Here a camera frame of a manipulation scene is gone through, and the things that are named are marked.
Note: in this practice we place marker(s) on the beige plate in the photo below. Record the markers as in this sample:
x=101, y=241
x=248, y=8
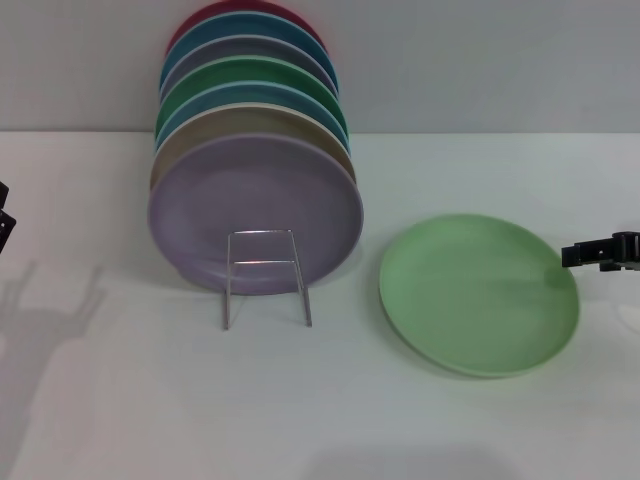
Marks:
x=240, y=120

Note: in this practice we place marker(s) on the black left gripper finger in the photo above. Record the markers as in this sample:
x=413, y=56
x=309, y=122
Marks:
x=5, y=230

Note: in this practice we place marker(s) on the teal plate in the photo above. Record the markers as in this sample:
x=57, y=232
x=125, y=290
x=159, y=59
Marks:
x=245, y=25

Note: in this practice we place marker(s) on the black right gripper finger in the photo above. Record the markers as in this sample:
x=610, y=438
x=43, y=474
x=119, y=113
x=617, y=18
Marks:
x=620, y=250

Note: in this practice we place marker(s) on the light blue plate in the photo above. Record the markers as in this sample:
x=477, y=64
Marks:
x=250, y=95

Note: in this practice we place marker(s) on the lavender plate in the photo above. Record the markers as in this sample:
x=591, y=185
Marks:
x=250, y=190

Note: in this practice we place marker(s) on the dark green plate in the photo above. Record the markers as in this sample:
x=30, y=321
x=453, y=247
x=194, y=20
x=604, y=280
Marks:
x=250, y=70

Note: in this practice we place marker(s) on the grey purple plate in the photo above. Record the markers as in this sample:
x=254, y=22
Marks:
x=250, y=47

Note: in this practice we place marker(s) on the red plate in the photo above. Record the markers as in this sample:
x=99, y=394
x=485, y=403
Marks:
x=210, y=11

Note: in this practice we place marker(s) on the light green plate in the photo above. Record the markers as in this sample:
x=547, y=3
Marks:
x=475, y=300

